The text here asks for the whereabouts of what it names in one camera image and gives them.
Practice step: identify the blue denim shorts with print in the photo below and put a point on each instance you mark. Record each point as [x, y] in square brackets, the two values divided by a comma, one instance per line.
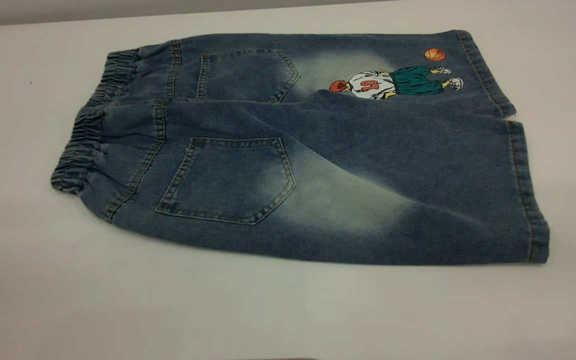
[348, 165]

